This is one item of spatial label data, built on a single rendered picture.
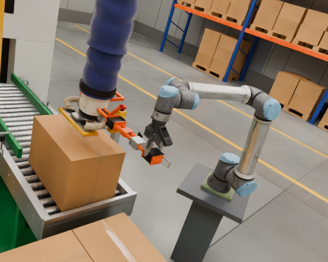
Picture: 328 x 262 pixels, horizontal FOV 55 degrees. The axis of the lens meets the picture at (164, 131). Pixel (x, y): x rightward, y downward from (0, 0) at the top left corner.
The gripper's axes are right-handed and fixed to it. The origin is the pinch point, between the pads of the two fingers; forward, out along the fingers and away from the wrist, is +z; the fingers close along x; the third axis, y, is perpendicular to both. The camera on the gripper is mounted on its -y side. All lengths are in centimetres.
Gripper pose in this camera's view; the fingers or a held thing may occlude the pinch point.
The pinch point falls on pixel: (152, 154)
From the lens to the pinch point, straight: 165.5
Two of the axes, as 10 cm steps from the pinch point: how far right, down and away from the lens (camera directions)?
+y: -6.4, -4.8, 6.0
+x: -7.2, 0.9, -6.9
